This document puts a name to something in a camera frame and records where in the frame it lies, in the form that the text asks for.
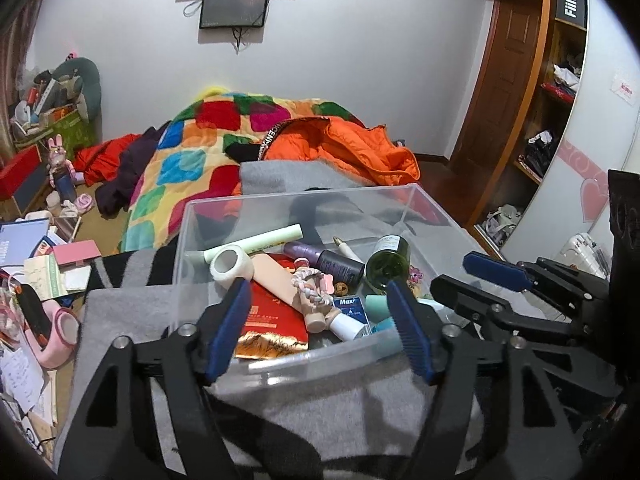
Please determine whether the red tea packet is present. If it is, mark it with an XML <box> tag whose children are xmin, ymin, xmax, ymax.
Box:
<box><xmin>234</xmin><ymin>252</ymin><xmax>308</xmax><ymax>360</ymax></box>

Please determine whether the beige foundation tube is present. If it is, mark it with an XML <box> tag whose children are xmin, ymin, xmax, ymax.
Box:
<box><xmin>249</xmin><ymin>252</ymin><xmax>368</xmax><ymax>343</ymax></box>

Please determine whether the teal tape roll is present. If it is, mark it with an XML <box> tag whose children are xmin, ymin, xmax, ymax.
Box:
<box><xmin>372</xmin><ymin>316</ymin><xmax>395</xmax><ymax>334</ymax></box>

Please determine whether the green glass spray bottle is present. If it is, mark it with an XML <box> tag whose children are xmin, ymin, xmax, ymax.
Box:
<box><xmin>364</xmin><ymin>234</ymin><xmax>410</xmax><ymax>294</ymax></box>

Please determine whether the mint green bottle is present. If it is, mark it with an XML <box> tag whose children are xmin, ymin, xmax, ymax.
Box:
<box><xmin>364</xmin><ymin>294</ymin><xmax>442</xmax><ymax>321</ymax></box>

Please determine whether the beige stick red cap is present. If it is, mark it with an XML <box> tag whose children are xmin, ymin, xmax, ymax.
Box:
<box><xmin>294</xmin><ymin>258</ymin><xmax>333</xmax><ymax>334</ymax></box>

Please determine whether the braided pink white hairband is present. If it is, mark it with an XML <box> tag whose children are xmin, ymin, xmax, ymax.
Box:
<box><xmin>292</xmin><ymin>266</ymin><xmax>334</xmax><ymax>308</ymax></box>

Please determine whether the small blue box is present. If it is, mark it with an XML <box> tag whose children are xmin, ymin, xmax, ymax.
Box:
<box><xmin>333</xmin><ymin>296</ymin><xmax>369</xmax><ymax>325</ymax></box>

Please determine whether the light green tube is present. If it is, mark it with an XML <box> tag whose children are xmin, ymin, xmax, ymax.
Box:
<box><xmin>203</xmin><ymin>223</ymin><xmax>303</xmax><ymax>264</ymax></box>

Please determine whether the purple black spray bottle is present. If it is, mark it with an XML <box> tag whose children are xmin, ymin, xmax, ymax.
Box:
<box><xmin>283</xmin><ymin>242</ymin><xmax>364</xmax><ymax>288</ymax></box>

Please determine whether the white pen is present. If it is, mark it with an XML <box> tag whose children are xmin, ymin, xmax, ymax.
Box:
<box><xmin>333</xmin><ymin>236</ymin><xmax>363</xmax><ymax>263</ymax></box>

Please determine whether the white cabinet door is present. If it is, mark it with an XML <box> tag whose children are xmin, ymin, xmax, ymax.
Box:
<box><xmin>501</xmin><ymin>0</ymin><xmax>639</xmax><ymax>262</ymax></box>

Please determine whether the pink round case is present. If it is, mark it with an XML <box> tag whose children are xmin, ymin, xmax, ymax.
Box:
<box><xmin>16</xmin><ymin>284</ymin><xmax>80</xmax><ymax>370</ymax></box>

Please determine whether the clear plastic storage box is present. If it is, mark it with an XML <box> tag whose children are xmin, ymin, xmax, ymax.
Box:
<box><xmin>174</xmin><ymin>185</ymin><xmax>477</xmax><ymax>394</ymax></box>

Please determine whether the pink box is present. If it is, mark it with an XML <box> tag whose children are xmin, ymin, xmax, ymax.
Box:
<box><xmin>52</xmin><ymin>240</ymin><xmax>101</xmax><ymax>266</ymax></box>

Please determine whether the colourful patchwork quilt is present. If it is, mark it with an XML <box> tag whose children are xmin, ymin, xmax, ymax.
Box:
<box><xmin>120</xmin><ymin>91</ymin><xmax>360</xmax><ymax>252</ymax></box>

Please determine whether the orange down jacket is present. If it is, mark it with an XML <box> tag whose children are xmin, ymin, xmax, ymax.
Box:
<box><xmin>258</xmin><ymin>116</ymin><xmax>421</xmax><ymax>186</ymax></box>

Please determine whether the blue notebook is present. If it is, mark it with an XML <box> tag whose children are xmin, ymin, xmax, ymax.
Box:
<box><xmin>0</xmin><ymin>219</ymin><xmax>50</xmax><ymax>266</ymax></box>

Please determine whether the red clothing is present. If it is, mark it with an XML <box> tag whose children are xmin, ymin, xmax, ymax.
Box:
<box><xmin>73</xmin><ymin>133</ymin><xmax>140</xmax><ymax>186</ymax></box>

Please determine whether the wooden shelf unit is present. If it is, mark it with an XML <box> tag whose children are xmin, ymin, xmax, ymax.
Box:
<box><xmin>450</xmin><ymin>0</ymin><xmax>588</xmax><ymax>228</ymax></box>

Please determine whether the pink bunny toy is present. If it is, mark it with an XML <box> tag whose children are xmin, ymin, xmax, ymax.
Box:
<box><xmin>48</xmin><ymin>134</ymin><xmax>77</xmax><ymax>203</ymax></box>

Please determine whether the red long box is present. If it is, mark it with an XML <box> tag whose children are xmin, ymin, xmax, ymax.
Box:
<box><xmin>0</xmin><ymin>145</ymin><xmax>41</xmax><ymax>200</ymax></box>

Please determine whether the green cardboard box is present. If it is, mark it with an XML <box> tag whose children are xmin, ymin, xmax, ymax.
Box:
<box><xmin>12</xmin><ymin>110</ymin><xmax>96</xmax><ymax>159</ymax></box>

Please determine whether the grey green neck pillow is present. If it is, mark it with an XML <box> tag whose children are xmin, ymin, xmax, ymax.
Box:
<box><xmin>52</xmin><ymin>58</ymin><xmax>102</xmax><ymax>122</ymax></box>

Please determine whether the small black monitor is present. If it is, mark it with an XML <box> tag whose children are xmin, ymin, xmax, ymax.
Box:
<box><xmin>200</xmin><ymin>0</ymin><xmax>269</xmax><ymax>29</ymax></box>

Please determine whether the striped red gold curtain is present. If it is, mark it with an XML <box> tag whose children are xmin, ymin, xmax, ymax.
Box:
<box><xmin>1</xmin><ymin>0</ymin><xmax>42</xmax><ymax>162</ymax></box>

